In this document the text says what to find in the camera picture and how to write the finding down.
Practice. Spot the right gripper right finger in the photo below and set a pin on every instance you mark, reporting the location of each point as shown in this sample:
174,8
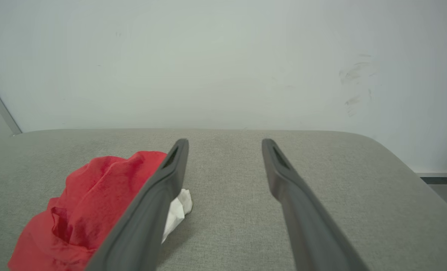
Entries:
313,229

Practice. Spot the grey metal frame strip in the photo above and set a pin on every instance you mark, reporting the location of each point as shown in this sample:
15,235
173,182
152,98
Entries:
2,108

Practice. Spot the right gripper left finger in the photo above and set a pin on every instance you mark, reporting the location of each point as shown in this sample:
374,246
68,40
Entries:
144,226

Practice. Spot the red garment with white trim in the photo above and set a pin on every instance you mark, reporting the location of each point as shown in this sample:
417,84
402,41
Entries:
91,199

